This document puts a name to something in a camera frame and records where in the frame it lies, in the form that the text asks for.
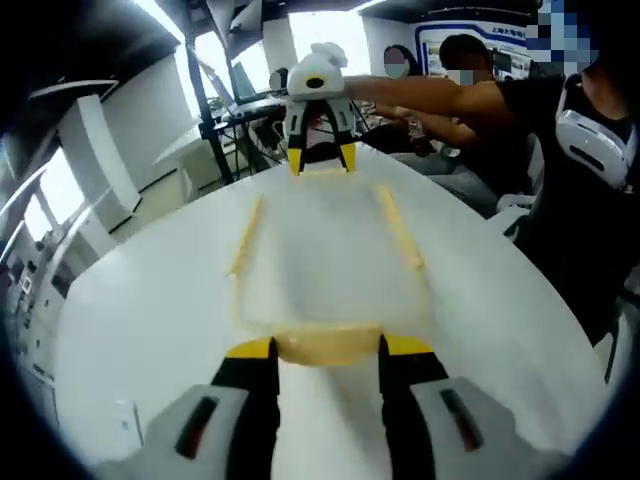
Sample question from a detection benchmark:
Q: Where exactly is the white chest-worn device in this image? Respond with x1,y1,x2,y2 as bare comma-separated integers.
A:
554,73,635,190

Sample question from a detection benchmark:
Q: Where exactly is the white office desk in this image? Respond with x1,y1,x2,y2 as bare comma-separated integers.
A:
152,122,224,199

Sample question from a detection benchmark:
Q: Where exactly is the grey equipment cabinet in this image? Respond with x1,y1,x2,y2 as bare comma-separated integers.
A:
0,234,69,401

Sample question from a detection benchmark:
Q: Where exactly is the clear container with yellow rim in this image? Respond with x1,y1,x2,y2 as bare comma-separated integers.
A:
225,167,432,369

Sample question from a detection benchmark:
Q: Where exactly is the person's torso black shirt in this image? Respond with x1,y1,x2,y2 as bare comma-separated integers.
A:
492,62,640,346

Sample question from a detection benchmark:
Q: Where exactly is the black tripod stand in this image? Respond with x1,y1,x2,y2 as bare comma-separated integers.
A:
182,42,239,187

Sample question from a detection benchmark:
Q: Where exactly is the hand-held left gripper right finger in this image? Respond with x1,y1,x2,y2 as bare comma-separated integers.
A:
377,333,572,480

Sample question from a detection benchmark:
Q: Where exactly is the clear plastic storage box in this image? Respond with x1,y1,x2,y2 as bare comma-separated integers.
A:
234,172,432,346

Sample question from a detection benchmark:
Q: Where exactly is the blue-bordered wall poster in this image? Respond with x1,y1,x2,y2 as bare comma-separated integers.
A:
413,22,544,81

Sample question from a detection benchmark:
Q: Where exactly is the white chair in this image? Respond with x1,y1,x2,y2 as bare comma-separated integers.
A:
492,192,539,236

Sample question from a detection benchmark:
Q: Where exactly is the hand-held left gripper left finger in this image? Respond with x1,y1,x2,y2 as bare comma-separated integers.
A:
142,335,282,480

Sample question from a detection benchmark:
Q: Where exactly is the person's right hand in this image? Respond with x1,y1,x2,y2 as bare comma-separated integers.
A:
308,41,350,70

